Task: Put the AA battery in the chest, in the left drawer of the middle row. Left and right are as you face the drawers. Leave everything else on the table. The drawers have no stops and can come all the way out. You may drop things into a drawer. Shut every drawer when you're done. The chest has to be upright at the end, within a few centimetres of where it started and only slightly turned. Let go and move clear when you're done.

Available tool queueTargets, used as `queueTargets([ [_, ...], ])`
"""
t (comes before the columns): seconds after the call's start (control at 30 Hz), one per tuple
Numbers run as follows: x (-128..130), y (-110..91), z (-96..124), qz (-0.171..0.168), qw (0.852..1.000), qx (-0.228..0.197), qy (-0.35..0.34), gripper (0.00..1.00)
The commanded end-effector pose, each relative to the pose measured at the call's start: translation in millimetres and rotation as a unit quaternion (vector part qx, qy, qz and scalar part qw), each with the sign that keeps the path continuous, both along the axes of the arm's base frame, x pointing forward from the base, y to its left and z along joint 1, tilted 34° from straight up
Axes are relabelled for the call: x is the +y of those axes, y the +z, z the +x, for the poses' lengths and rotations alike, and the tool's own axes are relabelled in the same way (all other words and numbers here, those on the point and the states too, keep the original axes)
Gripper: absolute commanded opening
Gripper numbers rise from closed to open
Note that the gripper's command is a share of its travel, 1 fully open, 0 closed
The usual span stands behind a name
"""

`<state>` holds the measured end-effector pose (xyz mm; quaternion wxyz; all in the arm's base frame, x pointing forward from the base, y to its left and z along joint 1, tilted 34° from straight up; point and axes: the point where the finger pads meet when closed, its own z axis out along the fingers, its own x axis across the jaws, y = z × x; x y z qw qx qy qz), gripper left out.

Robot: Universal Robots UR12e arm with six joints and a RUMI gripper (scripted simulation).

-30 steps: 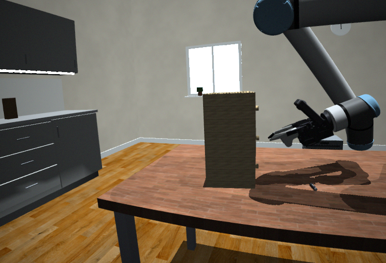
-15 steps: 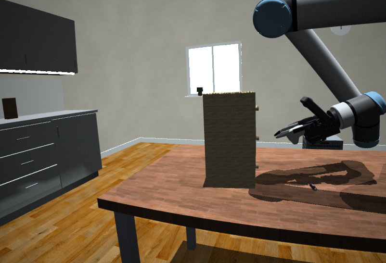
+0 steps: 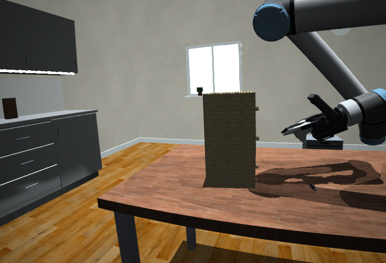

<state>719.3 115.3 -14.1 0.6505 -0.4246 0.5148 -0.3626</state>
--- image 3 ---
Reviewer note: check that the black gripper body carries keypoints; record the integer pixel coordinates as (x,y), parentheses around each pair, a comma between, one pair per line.
(329,127)

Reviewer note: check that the wooden chest of drawers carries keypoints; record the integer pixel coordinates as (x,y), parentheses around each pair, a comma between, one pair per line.
(230,139)

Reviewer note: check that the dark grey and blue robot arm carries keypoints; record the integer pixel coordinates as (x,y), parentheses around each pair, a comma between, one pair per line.
(299,20)

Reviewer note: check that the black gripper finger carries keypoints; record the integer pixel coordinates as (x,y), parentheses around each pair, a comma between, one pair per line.
(302,130)
(295,124)

